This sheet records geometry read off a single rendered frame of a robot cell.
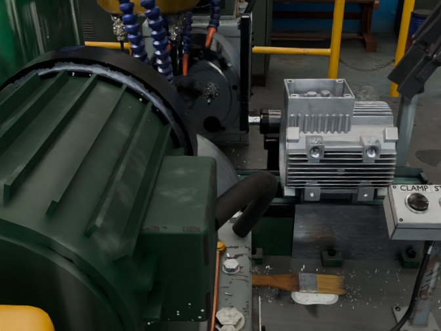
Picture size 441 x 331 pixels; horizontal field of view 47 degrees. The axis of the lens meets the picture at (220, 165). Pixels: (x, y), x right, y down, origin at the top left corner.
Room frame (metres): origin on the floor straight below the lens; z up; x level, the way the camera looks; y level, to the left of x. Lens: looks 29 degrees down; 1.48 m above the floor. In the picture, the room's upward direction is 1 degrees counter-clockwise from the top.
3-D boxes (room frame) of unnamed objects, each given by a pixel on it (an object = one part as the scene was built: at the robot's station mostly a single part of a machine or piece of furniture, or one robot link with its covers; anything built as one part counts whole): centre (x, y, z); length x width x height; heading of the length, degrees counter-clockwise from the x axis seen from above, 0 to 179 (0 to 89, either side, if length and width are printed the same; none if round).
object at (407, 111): (1.18, -0.48, 1.01); 0.08 x 0.08 x 0.42; 87
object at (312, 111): (0.90, -0.18, 1.11); 0.12 x 0.11 x 0.07; 88
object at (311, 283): (0.75, -0.14, 0.80); 0.21 x 0.05 x 0.01; 84
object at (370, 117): (0.90, -0.22, 1.01); 0.20 x 0.19 x 0.19; 88
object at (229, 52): (1.25, 0.06, 1.04); 0.41 x 0.25 x 0.25; 177
